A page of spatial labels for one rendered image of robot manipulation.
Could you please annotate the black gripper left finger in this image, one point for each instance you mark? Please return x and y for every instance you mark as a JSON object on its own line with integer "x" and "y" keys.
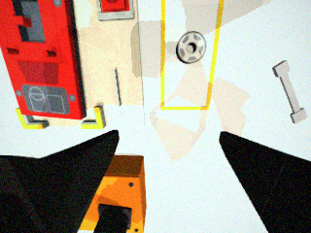
{"x": 57, "y": 189}

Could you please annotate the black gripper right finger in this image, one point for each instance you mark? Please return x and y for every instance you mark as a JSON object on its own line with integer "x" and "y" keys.
{"x": 277, "y": 183}

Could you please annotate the black wheel with grey hub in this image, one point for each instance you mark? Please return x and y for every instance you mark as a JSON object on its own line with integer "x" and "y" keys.
{"x": 199, "y": 44}

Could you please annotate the yellow rectangular outline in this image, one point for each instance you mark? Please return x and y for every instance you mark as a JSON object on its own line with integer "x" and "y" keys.
{"x": 216, "y": 40}

